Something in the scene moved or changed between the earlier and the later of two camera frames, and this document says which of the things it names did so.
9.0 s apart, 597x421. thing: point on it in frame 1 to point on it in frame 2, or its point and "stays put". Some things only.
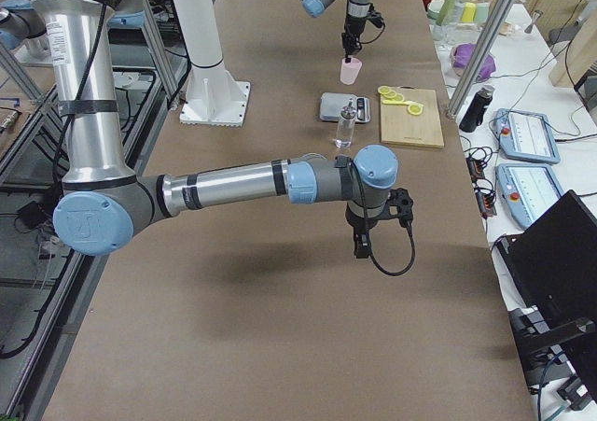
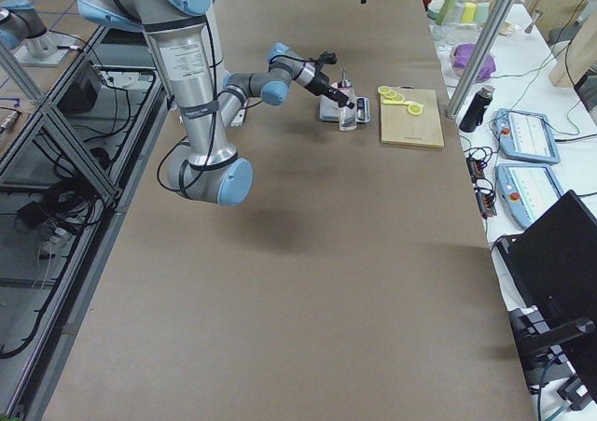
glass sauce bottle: x=345 y=126 to x=347 y=117
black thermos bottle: x=473 y=118 stays put
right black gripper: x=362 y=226 to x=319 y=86
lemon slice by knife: x=414 y=109 stays put
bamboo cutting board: x=399 y=126 stays put
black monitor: x=548 y=272 stays put
